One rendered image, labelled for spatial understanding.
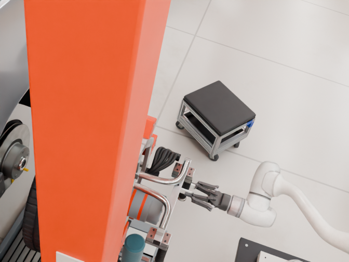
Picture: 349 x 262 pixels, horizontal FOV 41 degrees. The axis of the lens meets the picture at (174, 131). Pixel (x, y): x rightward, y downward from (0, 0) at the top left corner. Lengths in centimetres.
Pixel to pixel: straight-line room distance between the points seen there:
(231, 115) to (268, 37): 158
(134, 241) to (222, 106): 147
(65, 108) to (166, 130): 269
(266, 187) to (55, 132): 141
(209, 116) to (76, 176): 230
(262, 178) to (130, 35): 156
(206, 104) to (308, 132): 99
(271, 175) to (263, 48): 248
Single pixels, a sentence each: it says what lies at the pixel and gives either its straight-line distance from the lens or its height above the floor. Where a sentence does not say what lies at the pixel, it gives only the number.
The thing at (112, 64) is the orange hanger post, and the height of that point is 210.
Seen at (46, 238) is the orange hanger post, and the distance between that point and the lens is 111.
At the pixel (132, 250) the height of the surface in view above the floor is 74.
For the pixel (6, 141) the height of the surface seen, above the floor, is 99.
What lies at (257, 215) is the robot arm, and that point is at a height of 87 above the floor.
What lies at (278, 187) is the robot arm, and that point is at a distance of 207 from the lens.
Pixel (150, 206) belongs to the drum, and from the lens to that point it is 192.
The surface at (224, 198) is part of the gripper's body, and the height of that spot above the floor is 87.
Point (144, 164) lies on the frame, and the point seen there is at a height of 80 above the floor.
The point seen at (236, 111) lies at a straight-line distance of 320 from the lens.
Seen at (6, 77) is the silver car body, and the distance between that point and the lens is 154.
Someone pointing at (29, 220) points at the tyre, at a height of 97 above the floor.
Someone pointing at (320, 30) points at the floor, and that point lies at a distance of 499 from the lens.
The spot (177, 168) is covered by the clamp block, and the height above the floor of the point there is 95.
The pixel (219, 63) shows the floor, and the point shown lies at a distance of 408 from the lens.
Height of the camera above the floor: 252
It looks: 48 degrees down
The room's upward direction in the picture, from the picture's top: 16 degrees clockwise
